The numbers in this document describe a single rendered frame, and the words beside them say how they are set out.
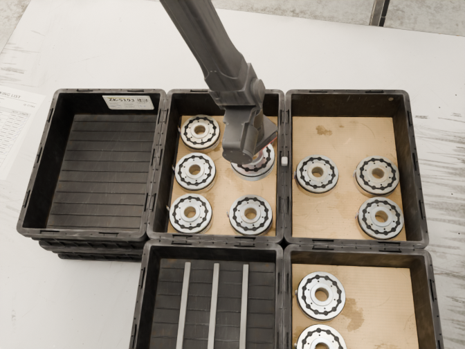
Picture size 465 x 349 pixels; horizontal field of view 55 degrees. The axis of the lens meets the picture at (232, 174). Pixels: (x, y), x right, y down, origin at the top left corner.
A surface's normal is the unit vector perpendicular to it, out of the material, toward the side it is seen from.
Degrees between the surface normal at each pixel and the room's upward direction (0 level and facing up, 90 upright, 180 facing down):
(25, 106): 0
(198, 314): 0
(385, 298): 0
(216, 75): 94
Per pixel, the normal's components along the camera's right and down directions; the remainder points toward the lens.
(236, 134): -0.33, -0.37
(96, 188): -0.07, -0.43
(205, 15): 0.91, 0.11
